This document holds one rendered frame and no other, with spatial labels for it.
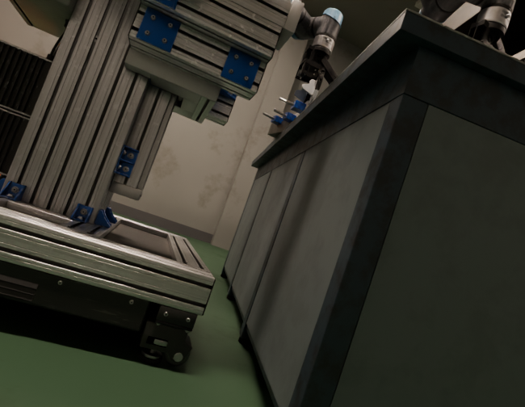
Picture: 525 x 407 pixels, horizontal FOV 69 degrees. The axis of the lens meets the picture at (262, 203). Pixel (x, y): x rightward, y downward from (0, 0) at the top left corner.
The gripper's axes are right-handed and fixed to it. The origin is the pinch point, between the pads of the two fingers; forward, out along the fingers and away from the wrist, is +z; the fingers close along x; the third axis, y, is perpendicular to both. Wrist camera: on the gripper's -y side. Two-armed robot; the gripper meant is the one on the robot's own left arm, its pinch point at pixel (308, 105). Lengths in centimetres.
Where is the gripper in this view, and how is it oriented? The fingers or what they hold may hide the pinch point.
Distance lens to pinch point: 142.6
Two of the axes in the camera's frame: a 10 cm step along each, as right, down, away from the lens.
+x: 2.4, 0.1, -9.7
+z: -3.3, 9.4, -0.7
